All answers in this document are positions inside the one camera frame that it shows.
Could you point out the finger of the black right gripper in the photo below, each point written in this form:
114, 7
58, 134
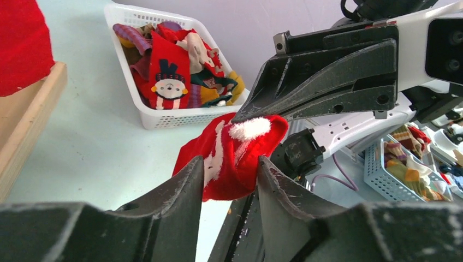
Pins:
372, 40
357, 78

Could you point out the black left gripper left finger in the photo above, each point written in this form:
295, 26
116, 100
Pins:
161, 225

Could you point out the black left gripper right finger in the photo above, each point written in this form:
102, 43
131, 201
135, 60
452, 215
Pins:
298, 225

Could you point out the red Santa sock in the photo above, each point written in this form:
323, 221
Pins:
26, 55
231, 151

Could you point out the blue basket of socks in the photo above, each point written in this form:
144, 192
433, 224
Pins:
394, 168

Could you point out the pile of colourful socks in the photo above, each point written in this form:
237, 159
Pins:
210, 84

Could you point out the wooden hanger stand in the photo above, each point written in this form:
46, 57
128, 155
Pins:
24, 115

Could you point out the red snowman sock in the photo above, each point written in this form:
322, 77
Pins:
169, 81

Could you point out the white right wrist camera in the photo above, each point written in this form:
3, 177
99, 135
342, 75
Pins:
430, 46

